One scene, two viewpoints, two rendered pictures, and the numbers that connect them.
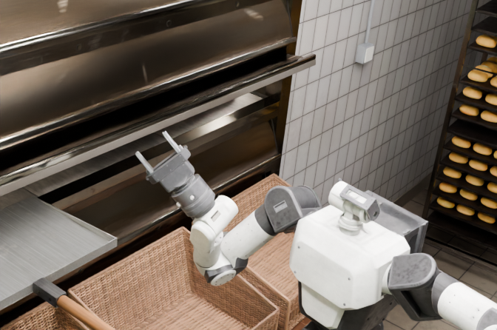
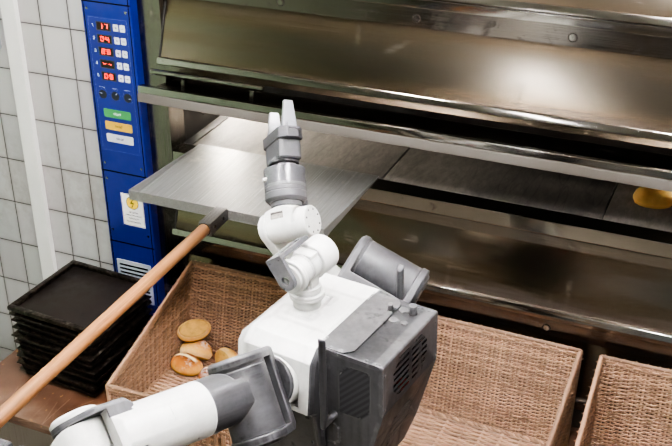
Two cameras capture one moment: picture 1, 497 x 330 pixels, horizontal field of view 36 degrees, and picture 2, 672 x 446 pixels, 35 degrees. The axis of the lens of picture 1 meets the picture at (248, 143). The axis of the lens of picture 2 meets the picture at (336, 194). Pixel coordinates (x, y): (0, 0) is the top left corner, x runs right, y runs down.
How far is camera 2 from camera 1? 231 cm
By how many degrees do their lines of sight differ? 69
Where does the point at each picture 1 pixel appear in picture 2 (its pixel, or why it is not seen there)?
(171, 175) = (270, 149)
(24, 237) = not seen: hidden behind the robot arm
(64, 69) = (405, 40)
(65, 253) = not seen: hidden behind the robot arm
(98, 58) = (456, 46)
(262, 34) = not seen: outside the picture
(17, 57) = (335, 1)
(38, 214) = (346, 186)
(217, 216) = (278, 217)
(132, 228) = (486, 291)
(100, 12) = not seen: outside the picture
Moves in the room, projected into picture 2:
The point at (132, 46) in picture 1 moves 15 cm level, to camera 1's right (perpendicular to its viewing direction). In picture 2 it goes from (515, 50) to (538, 72)
